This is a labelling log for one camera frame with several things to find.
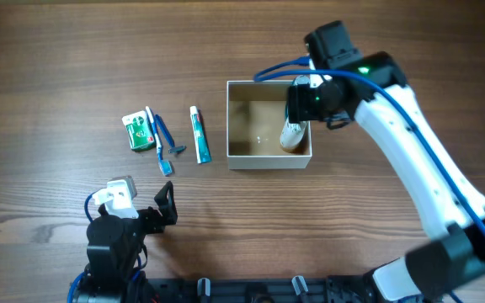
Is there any blue white toothbrush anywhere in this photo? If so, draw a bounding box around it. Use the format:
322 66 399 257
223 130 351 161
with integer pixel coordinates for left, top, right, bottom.
145 106 173 177

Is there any blue disposable razor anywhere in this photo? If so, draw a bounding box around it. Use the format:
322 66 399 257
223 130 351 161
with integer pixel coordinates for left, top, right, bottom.
155 114 186 154

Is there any white cosmetic tube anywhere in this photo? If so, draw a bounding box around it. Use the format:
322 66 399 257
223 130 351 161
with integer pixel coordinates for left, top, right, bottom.
280 119 307 152

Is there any teal toothpaste tube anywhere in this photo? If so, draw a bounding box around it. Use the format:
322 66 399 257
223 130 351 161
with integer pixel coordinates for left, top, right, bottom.
189 106 211 164

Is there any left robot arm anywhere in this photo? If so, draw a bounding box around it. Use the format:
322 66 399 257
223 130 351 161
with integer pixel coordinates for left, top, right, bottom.
67 176 178 303

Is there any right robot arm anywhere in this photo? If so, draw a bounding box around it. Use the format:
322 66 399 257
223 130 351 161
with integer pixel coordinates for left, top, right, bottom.
287 21 485 302

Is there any green soap box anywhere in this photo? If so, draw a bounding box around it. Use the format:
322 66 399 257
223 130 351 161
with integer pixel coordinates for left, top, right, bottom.
121 110 156 152

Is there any white open cardboard box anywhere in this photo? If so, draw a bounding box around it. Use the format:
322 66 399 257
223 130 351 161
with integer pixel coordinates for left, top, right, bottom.
226 80 312 170

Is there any right blue cable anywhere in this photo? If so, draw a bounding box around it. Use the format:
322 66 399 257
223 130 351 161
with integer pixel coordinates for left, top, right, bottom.
253 56 485 303

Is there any blue cable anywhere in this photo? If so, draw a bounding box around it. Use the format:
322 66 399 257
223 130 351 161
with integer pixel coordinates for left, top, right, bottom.
253 56 485 303
66 191 100 303

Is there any left blue cable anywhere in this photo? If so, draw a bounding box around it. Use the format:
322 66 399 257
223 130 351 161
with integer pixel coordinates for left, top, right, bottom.
66 191 100 303

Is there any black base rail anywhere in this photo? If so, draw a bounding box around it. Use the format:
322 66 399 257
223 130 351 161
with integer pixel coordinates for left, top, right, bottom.
148 276 376 303

